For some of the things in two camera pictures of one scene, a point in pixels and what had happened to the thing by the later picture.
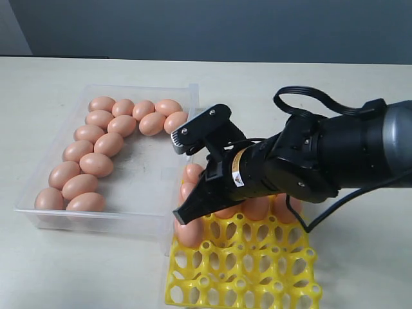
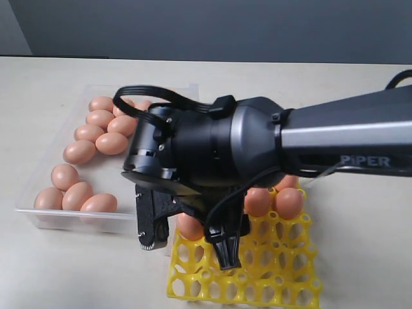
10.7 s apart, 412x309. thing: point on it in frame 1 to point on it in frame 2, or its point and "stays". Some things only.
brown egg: (256, 208) stays
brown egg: (143, 108) stays
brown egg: (79, 184) to (76, 195)
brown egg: (89, 132) stays
